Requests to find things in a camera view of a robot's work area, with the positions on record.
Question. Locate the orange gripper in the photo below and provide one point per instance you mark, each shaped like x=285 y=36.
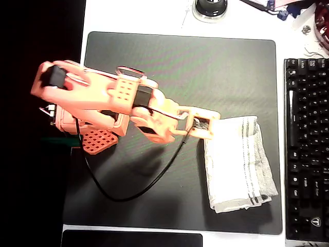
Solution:
x=203 y=115

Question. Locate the white striped towel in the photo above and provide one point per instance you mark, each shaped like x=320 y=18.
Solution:
x=228 y=164

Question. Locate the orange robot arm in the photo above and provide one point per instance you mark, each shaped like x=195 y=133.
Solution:
x=84 y=95

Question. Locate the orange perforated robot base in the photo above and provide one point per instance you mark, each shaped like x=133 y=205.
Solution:
x=99 y=141

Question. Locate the large black desk mat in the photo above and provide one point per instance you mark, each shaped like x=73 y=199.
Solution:
x=180 y=64

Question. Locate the black computer keyboard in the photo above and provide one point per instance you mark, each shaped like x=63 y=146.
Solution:
x=308 y=154

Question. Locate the round black clear-rimmed object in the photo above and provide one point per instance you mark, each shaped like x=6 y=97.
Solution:
x=209 y=9

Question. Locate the pink paper sheet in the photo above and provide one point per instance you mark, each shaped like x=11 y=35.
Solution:
x=262 y=3

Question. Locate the small blue plastic part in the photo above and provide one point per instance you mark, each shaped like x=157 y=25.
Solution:
x=282 y=15

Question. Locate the dark green clamp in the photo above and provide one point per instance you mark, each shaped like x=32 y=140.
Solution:
x=64 y=141

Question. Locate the white plastic strip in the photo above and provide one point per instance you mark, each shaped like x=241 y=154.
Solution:
x=303 y=18

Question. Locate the red round container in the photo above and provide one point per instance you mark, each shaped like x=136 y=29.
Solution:
x=322 y=23

